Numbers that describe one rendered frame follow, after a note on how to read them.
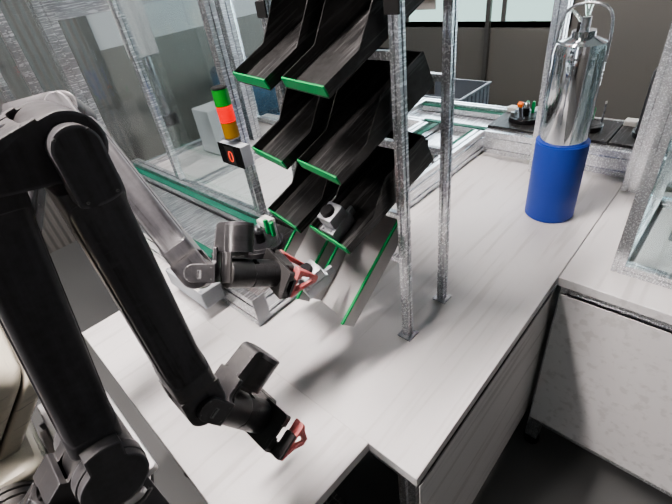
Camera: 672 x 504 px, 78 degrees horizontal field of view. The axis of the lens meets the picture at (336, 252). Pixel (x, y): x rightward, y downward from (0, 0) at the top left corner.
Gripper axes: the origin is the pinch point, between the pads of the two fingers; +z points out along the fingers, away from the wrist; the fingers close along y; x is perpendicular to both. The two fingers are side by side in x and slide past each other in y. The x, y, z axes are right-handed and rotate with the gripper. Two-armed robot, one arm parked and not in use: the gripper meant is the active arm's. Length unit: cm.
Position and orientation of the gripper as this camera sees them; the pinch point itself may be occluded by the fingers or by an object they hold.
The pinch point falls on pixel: (308, 273)
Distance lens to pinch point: 92.1
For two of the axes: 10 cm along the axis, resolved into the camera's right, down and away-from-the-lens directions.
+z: 7.5, 0.3, 6.6
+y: -5.6, -5.0, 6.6
